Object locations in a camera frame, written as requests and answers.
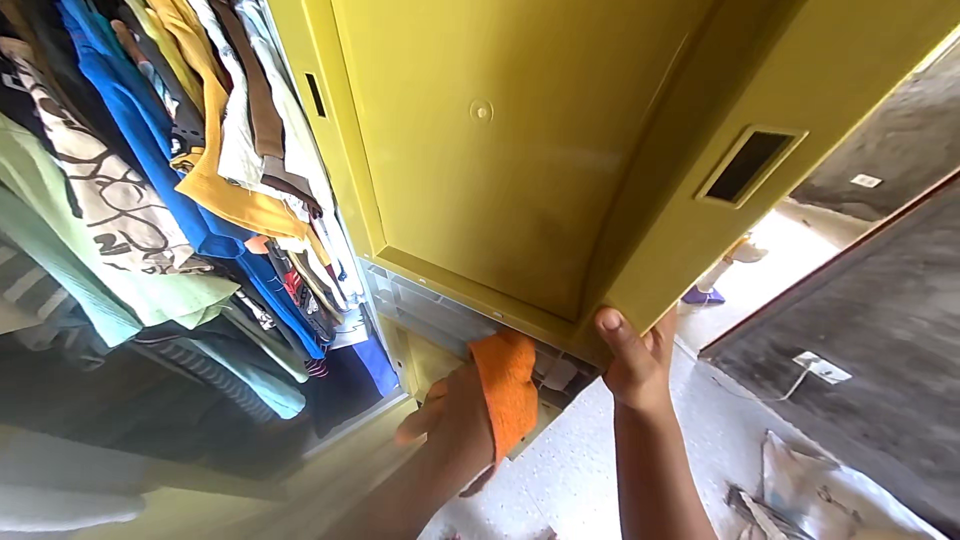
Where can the person's right hand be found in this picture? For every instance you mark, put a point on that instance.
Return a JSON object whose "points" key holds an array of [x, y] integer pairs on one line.
{"points": [[636, 375]]}

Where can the person's left hand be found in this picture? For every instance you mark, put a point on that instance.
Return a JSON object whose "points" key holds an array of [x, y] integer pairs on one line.
{"points": [[461, 412]]}

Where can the person's right thumb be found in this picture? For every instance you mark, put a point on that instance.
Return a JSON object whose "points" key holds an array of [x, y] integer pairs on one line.
{"points": [[625, 341]]}

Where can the person's right fingers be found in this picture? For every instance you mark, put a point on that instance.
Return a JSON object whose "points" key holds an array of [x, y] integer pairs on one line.
{"points": [[664, 337]]}

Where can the person's left fingers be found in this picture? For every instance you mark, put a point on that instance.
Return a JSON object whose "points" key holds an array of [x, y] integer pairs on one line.
{"points": [[427, 412]]}

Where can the orange cloth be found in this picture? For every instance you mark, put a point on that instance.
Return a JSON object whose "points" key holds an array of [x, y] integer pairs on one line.
{"points": [[510, 390]]}

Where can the person's right forearm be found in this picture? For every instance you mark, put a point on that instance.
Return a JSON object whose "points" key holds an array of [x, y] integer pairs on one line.
{"points": [[660, 472]]}

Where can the person's left forearm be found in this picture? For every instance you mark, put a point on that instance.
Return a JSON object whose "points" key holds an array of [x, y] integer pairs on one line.
{"points": [[412, 491]]}

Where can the white stand with purple base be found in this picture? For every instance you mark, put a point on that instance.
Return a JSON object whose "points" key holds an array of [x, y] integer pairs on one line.
{"points": [[709, 289]]}

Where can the blue flat item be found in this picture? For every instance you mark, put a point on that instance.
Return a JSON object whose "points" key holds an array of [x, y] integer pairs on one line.
{"points": [[377, 366]]}

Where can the crumpled plastic sheet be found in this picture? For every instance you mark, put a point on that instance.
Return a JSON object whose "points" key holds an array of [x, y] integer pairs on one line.
{"points": [[840, 495]]}

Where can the row of hanging clothes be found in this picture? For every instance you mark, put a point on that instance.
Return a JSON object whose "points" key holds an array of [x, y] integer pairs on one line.
{"points": [[142, 180]]}

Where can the white double wall socket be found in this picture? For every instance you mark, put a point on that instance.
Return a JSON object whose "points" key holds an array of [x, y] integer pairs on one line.
{"points": [[825, 368]]}

